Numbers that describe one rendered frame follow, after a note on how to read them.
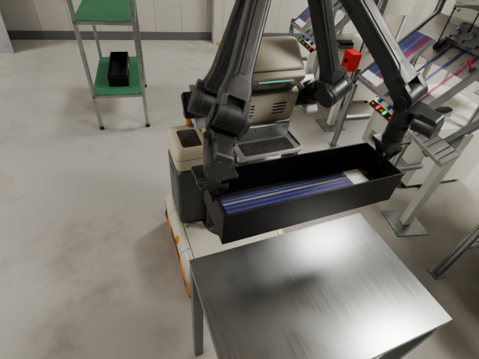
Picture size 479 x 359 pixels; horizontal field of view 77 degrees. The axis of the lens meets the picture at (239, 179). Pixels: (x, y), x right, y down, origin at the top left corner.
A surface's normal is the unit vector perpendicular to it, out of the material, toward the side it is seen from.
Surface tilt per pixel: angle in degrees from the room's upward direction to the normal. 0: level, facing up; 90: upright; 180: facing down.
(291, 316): 0
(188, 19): 90
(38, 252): 0
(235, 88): 48
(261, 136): 90
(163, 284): 0
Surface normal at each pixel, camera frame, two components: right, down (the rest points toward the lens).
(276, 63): 0.31, -0.11
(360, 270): 0.08, -0.74
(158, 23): 0.25, 0.67
